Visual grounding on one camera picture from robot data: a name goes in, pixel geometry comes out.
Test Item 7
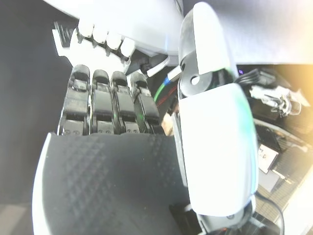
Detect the thin red background wire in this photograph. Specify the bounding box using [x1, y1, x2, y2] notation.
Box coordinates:
[156, 85, 178, 106]

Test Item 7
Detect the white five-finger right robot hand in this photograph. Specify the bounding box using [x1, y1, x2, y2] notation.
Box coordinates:
[31, 1, 260, 235]

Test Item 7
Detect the white mechanical device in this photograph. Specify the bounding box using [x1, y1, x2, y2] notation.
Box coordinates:
[249, 85, 305, 119]

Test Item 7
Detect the black case with white label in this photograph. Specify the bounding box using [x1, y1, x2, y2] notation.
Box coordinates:
[253, 117, 313, 196]

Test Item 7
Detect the black thumb wire bundle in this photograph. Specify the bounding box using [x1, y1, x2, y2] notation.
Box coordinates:
[234, 68, 264, 85]

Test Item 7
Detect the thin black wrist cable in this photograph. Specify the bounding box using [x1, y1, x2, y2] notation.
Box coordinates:
[254, 190, 286, 235]

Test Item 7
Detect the green cable with silver plug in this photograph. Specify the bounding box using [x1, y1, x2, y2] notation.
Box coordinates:
[146, 56, 183, 105]

